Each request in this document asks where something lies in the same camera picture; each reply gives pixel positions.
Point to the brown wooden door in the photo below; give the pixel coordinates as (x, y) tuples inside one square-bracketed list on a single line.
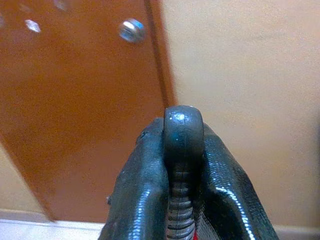
[(80, 105)]

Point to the silver round door lock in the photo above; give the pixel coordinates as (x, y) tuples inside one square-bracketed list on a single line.
[(131, 30)]

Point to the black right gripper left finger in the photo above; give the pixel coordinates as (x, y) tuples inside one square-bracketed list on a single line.
[(140, 190)]

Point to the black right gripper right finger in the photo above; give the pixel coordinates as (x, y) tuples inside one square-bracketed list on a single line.
[(225, 190)]

